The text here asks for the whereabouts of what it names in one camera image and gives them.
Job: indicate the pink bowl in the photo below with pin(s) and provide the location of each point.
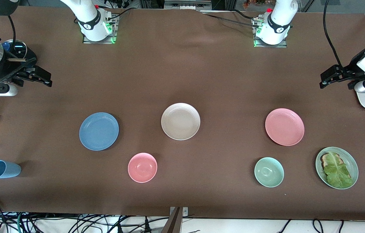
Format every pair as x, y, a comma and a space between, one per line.
142, 167

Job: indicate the beige plate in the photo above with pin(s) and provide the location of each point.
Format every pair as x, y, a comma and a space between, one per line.
180, 121

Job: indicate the mint green bowl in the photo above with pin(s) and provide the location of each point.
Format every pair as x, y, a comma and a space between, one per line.
269, 172

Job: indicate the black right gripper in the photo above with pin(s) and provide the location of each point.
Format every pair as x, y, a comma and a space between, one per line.
10, 68

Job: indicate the green lettuce leaf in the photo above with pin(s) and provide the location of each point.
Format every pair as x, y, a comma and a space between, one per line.
337, 174

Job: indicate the brown bread slice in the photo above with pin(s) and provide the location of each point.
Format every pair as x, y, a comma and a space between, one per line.
325, 159

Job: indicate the light blue cup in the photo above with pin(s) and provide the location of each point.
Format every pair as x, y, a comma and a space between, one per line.
4, 169

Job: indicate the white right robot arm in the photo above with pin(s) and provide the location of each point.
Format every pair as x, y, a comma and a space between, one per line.
90, 16

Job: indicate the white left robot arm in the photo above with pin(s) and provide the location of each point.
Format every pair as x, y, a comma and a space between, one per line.
278, 19

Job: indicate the pink plate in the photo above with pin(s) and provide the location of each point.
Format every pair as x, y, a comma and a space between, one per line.
284, 127

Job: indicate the blue plate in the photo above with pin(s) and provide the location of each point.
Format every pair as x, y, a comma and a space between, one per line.
98, 131

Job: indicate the aluminium frame beam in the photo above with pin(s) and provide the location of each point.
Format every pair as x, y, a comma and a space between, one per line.
185, 5

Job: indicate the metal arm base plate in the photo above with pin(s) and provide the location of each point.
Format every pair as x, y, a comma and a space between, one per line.
112, 38
284, 45

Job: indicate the mint green plate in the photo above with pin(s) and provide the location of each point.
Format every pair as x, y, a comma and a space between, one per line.
351, 161

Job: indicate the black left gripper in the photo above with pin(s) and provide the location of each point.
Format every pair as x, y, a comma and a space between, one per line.
350, 69

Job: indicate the small metal table bracket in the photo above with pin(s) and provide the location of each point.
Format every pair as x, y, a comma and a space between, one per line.
185, 212

